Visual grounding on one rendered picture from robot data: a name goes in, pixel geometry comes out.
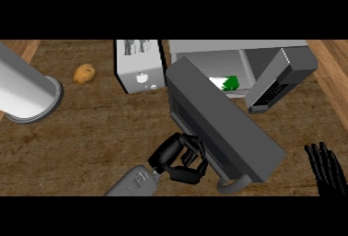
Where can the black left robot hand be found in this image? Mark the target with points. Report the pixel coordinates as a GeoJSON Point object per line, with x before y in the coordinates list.
{"type": "Point", "coordinates": [175, 155]}

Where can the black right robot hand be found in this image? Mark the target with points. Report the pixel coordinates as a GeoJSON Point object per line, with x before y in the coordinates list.
{"type": "Point", "coordinates": [326, 172]}

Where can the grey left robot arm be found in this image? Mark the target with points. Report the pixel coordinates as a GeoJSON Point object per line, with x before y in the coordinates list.
{"type": "Point", "coordinates": [132, 182]}

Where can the white and green milk carton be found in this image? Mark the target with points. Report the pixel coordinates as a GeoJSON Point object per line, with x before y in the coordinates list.
{"type": "Point", "coordinates": [225, 83]}

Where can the grey microwave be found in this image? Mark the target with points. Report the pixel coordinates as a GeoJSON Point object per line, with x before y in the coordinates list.
{"type": "Point", "coordinates": [272, 70]}

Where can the white toaster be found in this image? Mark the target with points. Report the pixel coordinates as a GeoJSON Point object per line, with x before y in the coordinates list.
{"type": "Point", "coordinates": [139, 66]}

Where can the brown potato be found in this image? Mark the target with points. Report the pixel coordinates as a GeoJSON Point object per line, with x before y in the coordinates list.
{"type": "Point", "coordinates": [85, 73]}

